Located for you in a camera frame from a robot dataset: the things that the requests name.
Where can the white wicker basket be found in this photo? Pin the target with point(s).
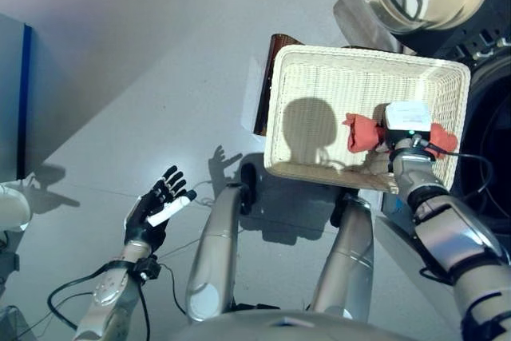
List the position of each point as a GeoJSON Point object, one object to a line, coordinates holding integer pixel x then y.
{"type": "Point", "coordinates": [319, 77]}

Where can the grey panel with blue edge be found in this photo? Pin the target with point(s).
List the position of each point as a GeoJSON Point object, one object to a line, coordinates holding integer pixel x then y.
{"type": "Point", "coordinates": [12, 97]}

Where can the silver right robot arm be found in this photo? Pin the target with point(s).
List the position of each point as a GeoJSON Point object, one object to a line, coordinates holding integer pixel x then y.
{"type": "Point", "coordinates": [451, 229]}

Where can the silver right robot leg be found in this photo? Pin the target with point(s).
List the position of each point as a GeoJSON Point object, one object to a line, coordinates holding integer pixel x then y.
{"type": "Point", "coordinates": [351, 253]}

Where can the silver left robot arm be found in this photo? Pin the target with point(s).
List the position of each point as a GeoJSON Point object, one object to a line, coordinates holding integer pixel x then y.
{"type": "Point", "coordinates": [108, 297]}

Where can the dark grey washing machine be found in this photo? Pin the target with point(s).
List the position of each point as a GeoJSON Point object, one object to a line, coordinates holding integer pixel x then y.
{"type": "Point", "coordinates": [491, 117]}

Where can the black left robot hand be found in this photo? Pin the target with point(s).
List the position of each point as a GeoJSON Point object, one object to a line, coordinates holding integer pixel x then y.
{"type": "Point", "coordinates": [147, 221]}

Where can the brown wooden stool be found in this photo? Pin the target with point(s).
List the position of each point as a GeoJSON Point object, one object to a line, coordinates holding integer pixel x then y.
{"type": "Point", "coordinates": [265, 89]}

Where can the white-topped right wrist camera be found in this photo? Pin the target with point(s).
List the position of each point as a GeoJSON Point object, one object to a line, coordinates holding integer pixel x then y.
{"type": "Point", "coordinates": [407, 117]}

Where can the white rounded machine base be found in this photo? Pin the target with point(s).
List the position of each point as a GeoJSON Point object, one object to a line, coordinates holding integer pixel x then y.
{"type": "Point", "coordinates": [12, 209]}

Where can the silver robot leg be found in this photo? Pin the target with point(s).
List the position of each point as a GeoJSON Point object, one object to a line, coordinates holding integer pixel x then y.
{"type": "Point", "coordinates": [351, 253]}
{"type": "Point", "coordinates": [217, 245]}

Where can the silver left robot leg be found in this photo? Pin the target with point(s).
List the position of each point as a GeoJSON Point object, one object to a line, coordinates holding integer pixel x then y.
{"type": "Point", "coordinates": [217, 245]}

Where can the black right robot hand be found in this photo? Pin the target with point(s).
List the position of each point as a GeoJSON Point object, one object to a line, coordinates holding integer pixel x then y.
{"type": "Point", "coordinates": [382, 140]}

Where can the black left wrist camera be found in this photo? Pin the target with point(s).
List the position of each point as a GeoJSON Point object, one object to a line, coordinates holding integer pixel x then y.
{"type": "Point", "coordinates": [147, 268]}

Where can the silver robot torso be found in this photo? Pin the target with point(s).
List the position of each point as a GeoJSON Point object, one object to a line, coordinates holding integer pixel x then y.
{"type": "Point", "coordinates": [287, 327]}

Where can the red cloth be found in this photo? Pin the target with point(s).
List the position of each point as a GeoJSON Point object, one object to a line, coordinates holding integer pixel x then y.
{"type": "Point", "coordinates": [363, 135]}

